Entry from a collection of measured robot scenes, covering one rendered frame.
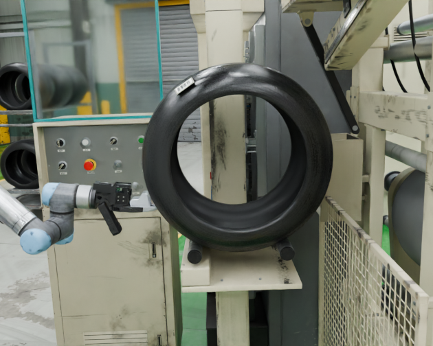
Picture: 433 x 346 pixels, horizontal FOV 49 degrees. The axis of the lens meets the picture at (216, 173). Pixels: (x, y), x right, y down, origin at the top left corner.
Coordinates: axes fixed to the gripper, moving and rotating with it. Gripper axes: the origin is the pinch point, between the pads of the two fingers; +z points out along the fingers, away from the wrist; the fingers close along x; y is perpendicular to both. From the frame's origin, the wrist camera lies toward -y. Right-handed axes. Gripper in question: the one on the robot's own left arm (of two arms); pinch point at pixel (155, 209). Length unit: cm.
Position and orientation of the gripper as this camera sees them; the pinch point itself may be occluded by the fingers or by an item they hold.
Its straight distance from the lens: 154.2
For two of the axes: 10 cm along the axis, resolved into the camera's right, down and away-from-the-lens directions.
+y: 0.9, -9.8, -1.9
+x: -0.1, -2.0, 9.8
